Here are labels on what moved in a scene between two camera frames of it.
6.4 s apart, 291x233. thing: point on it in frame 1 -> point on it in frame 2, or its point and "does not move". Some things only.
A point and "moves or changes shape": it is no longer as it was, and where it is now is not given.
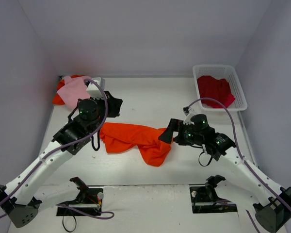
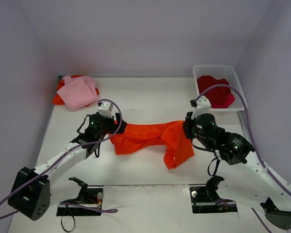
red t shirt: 212,88 does not move
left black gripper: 114,106 -> 118,122
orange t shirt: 118,137 moves or changes shape
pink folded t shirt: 74,89 does not move
